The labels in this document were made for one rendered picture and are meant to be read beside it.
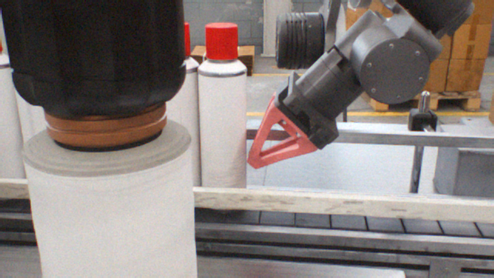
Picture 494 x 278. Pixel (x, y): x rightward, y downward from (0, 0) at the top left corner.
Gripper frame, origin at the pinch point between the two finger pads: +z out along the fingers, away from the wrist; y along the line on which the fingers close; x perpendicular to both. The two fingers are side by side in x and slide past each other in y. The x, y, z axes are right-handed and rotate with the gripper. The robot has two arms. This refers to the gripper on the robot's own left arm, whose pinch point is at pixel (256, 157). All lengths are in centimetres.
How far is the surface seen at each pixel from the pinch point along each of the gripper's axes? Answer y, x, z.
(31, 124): 2.2, -20.6, 13.8
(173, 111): 2.2, -10.3, 1.6
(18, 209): 3.8, -15.6, 22.3
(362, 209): 4.3, 10.9, -5.1
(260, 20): -545, 3, 63
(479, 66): -339, 141, -53
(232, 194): 4.2, 0.2, 3.4
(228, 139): 2.7, -4.1, -0.4
